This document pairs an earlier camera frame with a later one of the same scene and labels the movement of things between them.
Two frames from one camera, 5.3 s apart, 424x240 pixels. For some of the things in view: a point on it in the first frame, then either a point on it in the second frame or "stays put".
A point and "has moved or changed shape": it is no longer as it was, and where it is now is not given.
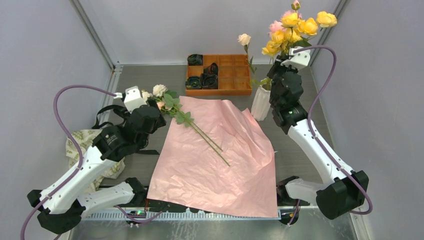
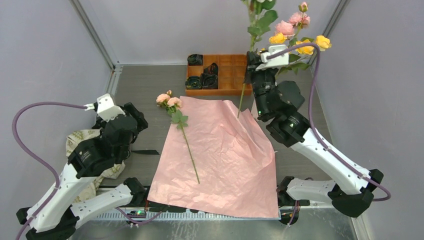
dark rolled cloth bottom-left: x=193 y=82 stays put
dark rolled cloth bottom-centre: x=209 y=81 stays put
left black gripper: x=160 y=123 -> x=144 y=123
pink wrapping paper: x=221 y=162 stays put
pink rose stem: x=276 y=25 -> x=296 y=20
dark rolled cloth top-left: x=195 y=59 stays put
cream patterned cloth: x=86 y=138 stays put
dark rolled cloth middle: x=212 y=69 stays put
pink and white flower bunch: x=168 y=105 -> x=260 y=16
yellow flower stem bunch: x=294 y=32 has moved or changed shape
